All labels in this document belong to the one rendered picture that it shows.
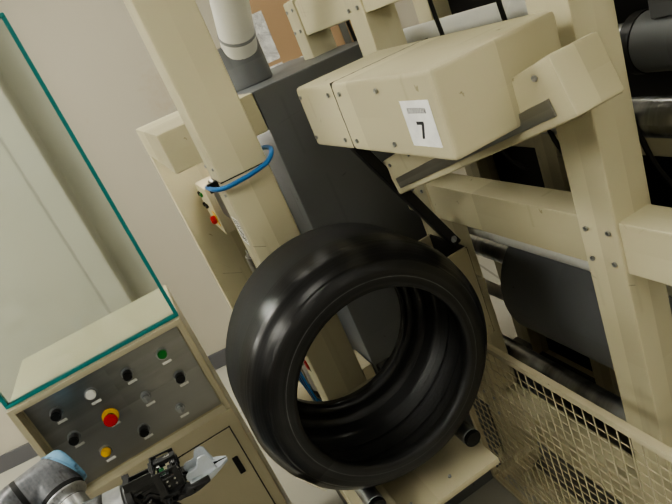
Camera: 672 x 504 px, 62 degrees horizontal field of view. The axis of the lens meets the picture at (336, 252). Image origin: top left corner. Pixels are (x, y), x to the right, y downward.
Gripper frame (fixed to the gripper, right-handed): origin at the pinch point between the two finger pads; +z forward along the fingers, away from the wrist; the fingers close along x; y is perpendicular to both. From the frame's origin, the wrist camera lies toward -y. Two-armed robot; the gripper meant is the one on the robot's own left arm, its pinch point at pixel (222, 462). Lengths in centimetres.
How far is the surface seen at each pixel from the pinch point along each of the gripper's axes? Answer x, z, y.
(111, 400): 66, -25, -6
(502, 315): 141, 175, -94
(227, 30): 74, 49, 90
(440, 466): -3, 49, -28
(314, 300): -12.2, 27.8, 32.7
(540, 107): -42, 63, 60
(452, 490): -12, 47, -29
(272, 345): -10.7, 17.3, 26.7
